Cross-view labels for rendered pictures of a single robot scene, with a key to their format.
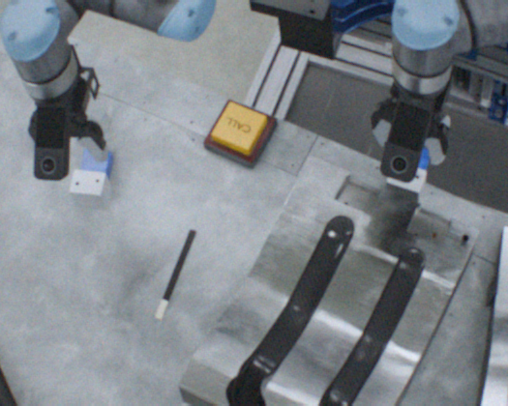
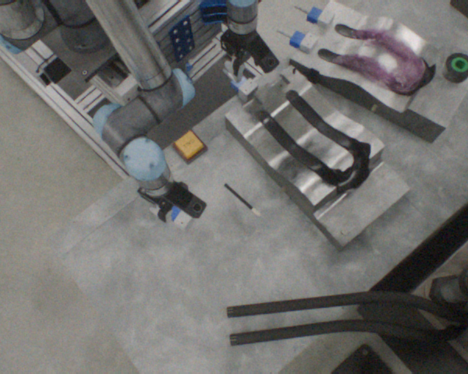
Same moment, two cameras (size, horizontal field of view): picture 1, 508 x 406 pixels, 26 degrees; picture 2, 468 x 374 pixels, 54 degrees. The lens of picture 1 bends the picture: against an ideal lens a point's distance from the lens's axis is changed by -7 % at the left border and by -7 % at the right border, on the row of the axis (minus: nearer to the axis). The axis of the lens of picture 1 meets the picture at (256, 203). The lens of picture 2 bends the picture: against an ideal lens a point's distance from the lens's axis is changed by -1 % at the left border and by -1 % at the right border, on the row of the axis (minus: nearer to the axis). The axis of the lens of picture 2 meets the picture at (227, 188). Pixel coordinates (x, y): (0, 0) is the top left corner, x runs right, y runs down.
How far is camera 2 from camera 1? 0.73 m
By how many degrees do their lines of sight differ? 23
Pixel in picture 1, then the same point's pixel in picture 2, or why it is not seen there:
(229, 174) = (206, 160)
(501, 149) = (201, 89)
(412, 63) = (253, 12)
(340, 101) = not seen: hidden behind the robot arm
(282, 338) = (304, 157)
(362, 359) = (327, 131)
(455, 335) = not seen: hidden behind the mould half
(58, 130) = (184, 192)
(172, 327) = (266, 210)
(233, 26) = (75, 180)
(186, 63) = (81, 207)
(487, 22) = not seen: outside the picture
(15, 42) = (155, 165)
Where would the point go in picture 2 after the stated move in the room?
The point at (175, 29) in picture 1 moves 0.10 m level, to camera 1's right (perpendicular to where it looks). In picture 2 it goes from (189, 93) to (200, 54)
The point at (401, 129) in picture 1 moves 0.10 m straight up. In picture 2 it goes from (258, 51) to (259, 26)
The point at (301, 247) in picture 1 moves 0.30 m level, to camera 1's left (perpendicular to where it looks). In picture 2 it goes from (264, 135) to (242, 236)
